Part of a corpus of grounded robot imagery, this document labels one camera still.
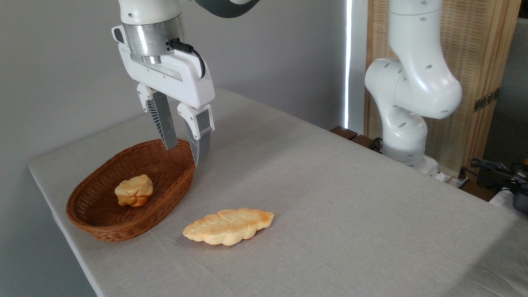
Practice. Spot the white power strip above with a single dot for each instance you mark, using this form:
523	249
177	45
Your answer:
449	179

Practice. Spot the black metal screen hinge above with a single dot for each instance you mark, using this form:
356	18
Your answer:
486	100

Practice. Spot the small golden bread roll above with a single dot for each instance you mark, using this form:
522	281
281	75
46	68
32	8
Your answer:
134	190

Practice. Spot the wooden slatted folding screen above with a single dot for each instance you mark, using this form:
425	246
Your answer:
466	49

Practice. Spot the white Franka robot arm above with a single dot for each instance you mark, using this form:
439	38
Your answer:
412	82

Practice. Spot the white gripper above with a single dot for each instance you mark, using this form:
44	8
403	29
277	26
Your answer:
185	84

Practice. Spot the brown oval wicker basket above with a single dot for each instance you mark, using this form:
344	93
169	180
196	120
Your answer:
103	225

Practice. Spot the dark brown wooden block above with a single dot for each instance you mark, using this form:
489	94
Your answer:
344	132
363	141

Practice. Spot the grey tablecloth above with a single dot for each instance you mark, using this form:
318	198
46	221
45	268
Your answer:
330	227

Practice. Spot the long braided bread loaf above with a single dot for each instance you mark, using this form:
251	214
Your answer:
229	227

